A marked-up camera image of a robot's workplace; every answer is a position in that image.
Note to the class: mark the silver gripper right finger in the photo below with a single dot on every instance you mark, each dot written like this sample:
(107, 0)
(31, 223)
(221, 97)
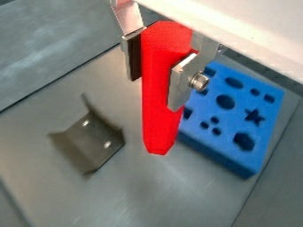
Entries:
(187, 73)

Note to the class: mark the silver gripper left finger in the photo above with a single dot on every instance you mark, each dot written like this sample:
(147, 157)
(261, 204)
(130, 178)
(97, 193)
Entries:
(129, 17)

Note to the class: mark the red hexagonal peg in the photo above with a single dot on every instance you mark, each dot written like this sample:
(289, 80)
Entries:
(166, 44)

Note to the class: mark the blue foam shape board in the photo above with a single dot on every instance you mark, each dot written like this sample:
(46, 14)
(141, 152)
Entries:
(229, 119)

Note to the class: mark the dark grey curved block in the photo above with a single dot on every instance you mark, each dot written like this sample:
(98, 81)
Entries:
(90, 141)

